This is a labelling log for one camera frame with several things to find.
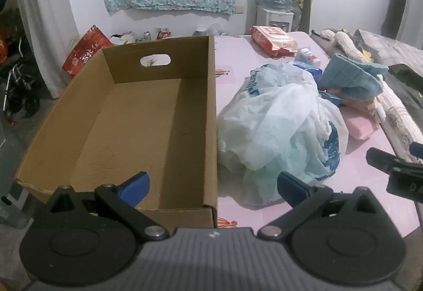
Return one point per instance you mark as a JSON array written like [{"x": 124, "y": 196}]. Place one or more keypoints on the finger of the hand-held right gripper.
[
  {"x": 385, "y": 160},
  {"x": 417, "y": 152}
]

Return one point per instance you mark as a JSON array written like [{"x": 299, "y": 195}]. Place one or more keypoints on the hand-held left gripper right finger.
[{"x": 292, "y": 191}]

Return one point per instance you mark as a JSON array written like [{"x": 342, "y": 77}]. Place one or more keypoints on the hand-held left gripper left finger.
[{"x": 135, "y": 190}]

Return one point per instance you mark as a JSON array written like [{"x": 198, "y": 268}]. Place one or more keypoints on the pink towel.
[{"x": 358, "y": 125}]

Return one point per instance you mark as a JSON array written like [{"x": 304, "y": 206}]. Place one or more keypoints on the peach patterned cloth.
[{"x": 366, "y": 105}]

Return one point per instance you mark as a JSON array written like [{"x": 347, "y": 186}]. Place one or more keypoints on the brown cardboard box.
[{"x": 132, "y": 129}]

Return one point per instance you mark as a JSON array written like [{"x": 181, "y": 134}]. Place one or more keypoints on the blue quilted towel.
[{"x": 353, "y": 76}]

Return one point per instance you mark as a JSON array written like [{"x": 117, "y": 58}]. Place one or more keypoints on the blue wet wipes pack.
[{"x": 310, "y": 72}]

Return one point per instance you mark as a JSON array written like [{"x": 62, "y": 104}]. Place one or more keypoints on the white grid-print cloth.
[{"x": 400, "y": 115}]

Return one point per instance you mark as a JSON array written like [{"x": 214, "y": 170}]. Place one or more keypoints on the large white plastic bag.
[{"x": 281, "y": 119}]

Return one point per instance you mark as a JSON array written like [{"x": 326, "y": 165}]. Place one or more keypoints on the grey blanket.
[{"x": 390, "y": 49}]

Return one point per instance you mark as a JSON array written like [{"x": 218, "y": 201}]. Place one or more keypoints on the cream knitted cloth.
[{"x": 347, "y": 43}]

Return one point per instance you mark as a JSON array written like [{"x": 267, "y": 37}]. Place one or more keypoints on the grey box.
[{"x": 13, "y": 208}]

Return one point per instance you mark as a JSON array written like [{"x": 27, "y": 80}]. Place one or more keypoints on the small white bottle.
[{"x": 305, "y": 56}]

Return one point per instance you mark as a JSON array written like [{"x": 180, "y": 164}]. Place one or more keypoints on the red printed bag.
[{"x": 86, "y": 49}]

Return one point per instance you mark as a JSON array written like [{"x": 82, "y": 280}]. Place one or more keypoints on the small white plastic bag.
[{"x": 123, "y": 38}]

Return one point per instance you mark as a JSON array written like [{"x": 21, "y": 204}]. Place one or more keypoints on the red wet wipes pack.
[{"x": 274, "y": 39}]

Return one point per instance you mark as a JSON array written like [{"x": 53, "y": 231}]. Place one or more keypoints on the small red pack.
[{"x": 163, "y": 34}]

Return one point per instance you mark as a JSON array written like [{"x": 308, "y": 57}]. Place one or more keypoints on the folded wheelchair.
[{"x": 19, "y": 79}]

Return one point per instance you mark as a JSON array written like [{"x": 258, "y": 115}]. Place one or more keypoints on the white cup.
[{"x": 200, "y": 32}]

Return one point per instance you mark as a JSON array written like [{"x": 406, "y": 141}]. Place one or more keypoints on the white water dispenser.
[{"x": 274, "y": 19}]

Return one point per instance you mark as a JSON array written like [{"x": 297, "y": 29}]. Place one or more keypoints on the clear plastic bag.
[{"x": 218, "y": 29}]

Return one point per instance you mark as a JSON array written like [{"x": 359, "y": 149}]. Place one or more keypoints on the patterned brown board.
[{"x": 304, "y": 0}]

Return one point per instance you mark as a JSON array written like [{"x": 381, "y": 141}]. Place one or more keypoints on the red plastic bag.
[{"x": 3, "y": 46}]

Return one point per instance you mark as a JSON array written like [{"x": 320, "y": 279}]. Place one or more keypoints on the white curtain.
[{"x": 49, "y": 13}]

